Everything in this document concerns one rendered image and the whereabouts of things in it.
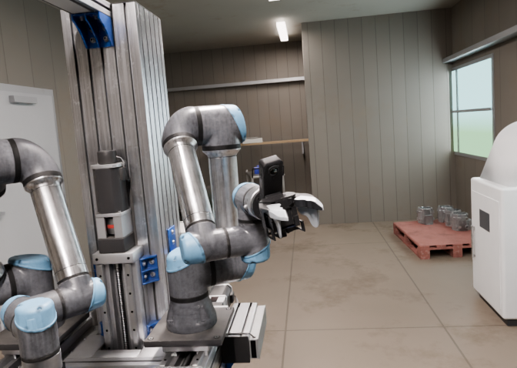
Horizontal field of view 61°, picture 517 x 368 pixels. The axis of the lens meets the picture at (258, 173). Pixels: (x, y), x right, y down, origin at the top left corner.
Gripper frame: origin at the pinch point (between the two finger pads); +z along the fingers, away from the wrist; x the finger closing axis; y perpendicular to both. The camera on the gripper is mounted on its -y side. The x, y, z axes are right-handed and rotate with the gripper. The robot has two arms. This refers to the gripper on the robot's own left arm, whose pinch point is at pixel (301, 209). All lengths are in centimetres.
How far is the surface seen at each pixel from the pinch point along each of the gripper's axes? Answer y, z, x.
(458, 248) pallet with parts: 179, -304, -305
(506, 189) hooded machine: 74, -161, -226
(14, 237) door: 52, -372, 123
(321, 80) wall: -35, -536, -300
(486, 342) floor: 172, -152, -182
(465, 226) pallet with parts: 175, -341, -353
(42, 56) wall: -115, -455, 65
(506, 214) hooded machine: 92, -161, -223
